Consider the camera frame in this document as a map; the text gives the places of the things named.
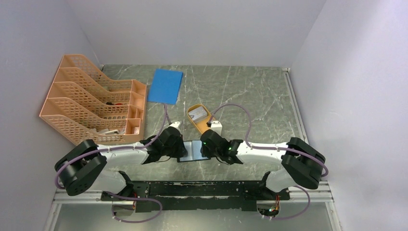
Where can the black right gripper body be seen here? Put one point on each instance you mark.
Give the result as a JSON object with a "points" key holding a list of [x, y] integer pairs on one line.
{"points": [[207, 152]]}

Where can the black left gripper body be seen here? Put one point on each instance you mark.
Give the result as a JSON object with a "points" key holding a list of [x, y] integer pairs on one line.
{"points": [[175, 150]]}

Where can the black leather card holder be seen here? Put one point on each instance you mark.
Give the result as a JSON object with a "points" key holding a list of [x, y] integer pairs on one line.
{"points": [[193, 152]]}

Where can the yellow oval tray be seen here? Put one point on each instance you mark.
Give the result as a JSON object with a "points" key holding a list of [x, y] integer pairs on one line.
{"points": [[201, 126]]}

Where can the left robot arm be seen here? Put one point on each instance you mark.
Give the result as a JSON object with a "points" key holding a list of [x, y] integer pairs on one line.
{"points": [[91, 166]]}

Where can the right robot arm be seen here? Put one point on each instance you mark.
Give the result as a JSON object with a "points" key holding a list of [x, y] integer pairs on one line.
{"points": [[299, 164]]}

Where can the white VIP card stack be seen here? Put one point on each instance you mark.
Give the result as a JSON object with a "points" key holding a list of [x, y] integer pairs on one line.
{"points": [[197, 114]]}

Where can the blue folder sheet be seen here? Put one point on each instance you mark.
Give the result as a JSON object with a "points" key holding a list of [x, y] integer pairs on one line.
{"points": [[165, 86]]}

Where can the peach plastic file organizer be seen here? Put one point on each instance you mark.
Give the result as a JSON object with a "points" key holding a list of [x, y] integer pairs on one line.
{"points": [[81, 101]]}

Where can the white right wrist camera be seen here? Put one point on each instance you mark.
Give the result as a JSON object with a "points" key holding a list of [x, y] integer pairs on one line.
{"points": [[216, 126]]}

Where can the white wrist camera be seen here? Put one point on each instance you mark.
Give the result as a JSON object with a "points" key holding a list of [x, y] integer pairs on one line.
{"points": [[216, 126], [175, 124]]}

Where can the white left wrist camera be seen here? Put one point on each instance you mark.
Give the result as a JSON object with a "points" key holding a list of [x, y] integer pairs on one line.
{"points": [[175, 124]]}

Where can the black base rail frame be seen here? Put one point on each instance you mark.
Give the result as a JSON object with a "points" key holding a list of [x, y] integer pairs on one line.
{"points": [[205, 195]]}

